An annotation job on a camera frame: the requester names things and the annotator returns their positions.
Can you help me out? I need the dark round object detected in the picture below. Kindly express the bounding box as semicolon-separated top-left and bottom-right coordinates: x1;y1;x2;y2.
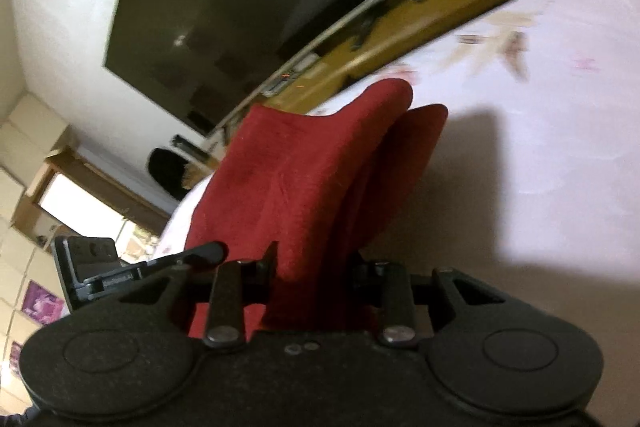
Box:
147;147;194;203

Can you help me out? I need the dark set-top box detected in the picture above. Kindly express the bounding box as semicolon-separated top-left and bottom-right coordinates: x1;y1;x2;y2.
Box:
259;51;322;99

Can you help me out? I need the wooden framed window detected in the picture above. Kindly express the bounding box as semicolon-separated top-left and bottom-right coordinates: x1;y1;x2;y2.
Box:
12;146;172;258

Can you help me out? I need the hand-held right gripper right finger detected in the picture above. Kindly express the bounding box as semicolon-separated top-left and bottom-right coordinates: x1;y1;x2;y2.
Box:
350;259;508;349

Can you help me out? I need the purple wall picture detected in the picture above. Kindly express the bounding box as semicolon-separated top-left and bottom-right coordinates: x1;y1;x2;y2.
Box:
22;279;66;324

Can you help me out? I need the red garment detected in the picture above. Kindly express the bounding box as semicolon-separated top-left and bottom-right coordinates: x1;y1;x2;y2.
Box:
185;78;449;342

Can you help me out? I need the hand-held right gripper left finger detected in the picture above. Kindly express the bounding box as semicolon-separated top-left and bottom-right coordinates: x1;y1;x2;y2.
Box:
117;241;279;349

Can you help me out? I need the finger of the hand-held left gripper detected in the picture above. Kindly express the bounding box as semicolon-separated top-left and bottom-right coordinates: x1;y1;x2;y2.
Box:
149;241;229;280

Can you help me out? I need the wooden television stand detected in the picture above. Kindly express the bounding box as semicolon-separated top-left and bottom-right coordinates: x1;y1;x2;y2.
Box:
200;0;571;160

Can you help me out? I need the pink printed bed sheet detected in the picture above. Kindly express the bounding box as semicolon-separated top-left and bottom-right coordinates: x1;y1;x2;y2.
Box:
150;0;640;427

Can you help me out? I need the black flat television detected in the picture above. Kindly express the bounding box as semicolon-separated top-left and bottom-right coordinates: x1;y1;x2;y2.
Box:
103;0;417;139

